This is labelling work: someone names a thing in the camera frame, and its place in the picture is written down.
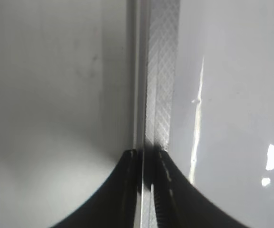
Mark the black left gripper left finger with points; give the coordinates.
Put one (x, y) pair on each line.
(113, 205)

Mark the aluminium framed whiteboard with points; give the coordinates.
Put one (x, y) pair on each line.
(206, 82)

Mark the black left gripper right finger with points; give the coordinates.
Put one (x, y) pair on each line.
(222, 190)

